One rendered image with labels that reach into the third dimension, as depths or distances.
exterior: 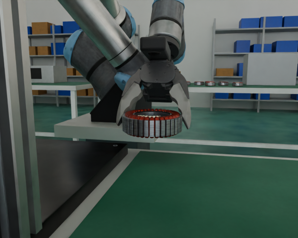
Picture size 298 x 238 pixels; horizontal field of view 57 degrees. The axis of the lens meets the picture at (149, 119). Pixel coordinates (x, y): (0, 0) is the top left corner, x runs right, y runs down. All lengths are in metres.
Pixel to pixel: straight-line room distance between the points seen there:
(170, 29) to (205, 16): 6.39
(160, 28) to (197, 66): 6.29
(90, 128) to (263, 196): 0.57
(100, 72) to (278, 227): 0.72
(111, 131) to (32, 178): 0.57
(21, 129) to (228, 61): 6.73
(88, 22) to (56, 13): 7.38
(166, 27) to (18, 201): 0.47
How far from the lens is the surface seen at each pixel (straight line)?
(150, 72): 0.56
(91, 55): 0.94
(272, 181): 0.46
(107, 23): 0.67
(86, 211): 0.36
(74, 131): 0.87
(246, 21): 6.47
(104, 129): 0.83
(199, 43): 6.93
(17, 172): 0.25
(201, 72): 6.90
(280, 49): 6.53
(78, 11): 0.67
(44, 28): 7.56
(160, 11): 0.66
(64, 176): 0.41
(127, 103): 0.53
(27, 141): 0.25
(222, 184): 0.43
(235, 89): 2.77
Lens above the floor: 0.92
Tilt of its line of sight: 10 degrees down
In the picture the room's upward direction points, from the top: straight up
